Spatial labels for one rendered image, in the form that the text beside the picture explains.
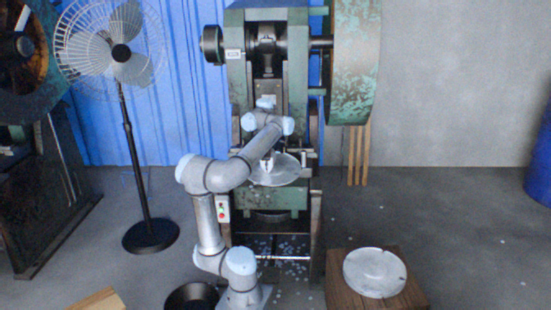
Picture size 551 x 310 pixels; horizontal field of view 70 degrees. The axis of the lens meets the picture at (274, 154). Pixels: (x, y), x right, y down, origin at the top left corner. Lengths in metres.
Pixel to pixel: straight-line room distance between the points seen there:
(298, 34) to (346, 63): 0.34
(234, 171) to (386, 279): 0.94
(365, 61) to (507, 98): 2.21
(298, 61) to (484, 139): 2.27
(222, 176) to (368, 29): 0.80
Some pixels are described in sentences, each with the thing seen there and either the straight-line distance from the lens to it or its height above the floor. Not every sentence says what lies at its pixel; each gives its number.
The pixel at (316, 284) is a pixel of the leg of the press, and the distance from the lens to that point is 2.39.
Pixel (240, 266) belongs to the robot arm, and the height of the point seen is 0.67.
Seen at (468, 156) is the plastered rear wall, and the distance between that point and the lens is 3.82.
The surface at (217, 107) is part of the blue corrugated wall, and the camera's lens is 3.38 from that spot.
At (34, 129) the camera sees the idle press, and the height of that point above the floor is 0.75.
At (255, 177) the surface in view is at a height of 0.78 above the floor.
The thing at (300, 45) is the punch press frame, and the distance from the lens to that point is 1.89.
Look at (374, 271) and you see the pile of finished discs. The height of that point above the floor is 0.39.
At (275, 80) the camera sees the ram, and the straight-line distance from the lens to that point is 1.98.
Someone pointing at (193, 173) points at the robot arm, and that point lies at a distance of 1.38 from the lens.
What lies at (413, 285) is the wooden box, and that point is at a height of 0.35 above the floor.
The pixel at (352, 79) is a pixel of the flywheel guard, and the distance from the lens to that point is 1.65.
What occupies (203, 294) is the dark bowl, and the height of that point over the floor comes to 0.03.
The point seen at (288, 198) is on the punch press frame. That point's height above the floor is 0.57.
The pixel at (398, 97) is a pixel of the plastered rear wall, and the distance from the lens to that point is 3.40.
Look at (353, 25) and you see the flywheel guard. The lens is 1.63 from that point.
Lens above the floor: 1.73
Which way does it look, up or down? 27 degrees down
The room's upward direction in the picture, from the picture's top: 2 degrees counter-clockwise
